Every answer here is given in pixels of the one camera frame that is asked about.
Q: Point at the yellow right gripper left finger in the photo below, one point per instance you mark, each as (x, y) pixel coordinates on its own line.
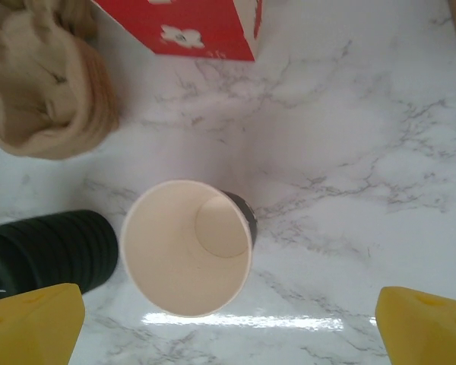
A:
(26, 327)

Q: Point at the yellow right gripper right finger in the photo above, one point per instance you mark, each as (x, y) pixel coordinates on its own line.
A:
(429, 331)

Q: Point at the brown pulp cup carrier stack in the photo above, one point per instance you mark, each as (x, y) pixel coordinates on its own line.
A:
(34, 95)

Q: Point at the black plastic lids stack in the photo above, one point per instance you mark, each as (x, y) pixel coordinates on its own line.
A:
(61, 247)

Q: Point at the red white patterned gift bag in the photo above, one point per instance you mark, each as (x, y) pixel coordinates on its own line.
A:
(197, 23)

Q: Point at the black paper coffee cup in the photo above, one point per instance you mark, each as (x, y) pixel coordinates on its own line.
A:
(175, 251)

